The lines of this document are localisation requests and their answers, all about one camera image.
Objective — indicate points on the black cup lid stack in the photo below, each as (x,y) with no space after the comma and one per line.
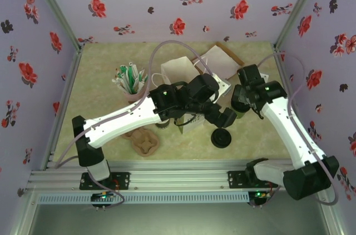
(221,137)

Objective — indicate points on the green wrapped straw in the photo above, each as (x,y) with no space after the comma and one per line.
(130,79)
(141,78)

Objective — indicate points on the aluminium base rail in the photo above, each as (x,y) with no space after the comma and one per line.
(178,176)

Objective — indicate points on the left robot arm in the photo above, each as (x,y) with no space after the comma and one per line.
(125,117)

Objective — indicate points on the white paper takeout bag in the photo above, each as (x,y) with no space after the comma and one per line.
(178,71)

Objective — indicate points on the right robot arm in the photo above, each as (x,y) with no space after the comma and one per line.
(281,129)

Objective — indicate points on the brown pulp cup carrier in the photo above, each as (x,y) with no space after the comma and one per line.
(144,144)

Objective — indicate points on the aluminium corner post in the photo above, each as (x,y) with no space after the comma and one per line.
(57,10)
(297,10)

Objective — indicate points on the pink straw holder cup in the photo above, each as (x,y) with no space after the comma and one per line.
(133,97)

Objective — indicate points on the controller board with green light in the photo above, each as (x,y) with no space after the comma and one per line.
(103,197)
(260,195)

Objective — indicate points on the white napkin stack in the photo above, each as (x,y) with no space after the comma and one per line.
(219,60)

